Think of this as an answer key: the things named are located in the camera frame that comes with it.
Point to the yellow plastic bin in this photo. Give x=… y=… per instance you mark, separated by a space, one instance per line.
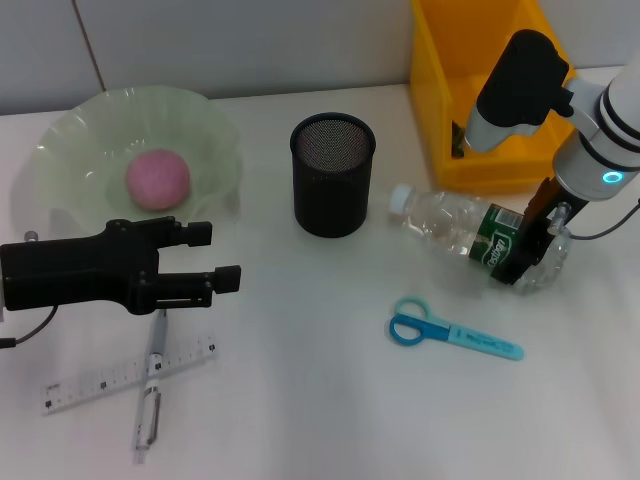
x=440 y=90

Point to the grey clear ballpoint pen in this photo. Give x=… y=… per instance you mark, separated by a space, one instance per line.
x=146 y=415

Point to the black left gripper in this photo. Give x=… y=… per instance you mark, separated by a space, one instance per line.
x=70 y=272

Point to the black mesh pen holder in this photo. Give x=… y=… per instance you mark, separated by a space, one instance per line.
x=330 y=195

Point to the blue plastic scissors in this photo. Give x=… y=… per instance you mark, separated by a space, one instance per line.
x=425 y=330

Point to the green plastic wrapper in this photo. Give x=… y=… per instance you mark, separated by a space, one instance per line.
x=457 y=142

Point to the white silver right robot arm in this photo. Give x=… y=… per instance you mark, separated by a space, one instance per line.
x=520 y=85

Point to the pink peach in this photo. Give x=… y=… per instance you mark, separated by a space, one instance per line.
x=157 y=180

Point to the transparent plastic ruler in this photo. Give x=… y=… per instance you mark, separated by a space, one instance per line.
x=100 y=382

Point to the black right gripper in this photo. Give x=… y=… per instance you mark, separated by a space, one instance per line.
x=542 y=225

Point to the clear green-label water bottle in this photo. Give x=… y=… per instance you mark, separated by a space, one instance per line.
x=445 y=220

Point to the pale green glass fruit plate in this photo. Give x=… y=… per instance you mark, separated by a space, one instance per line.
x=85 y=145

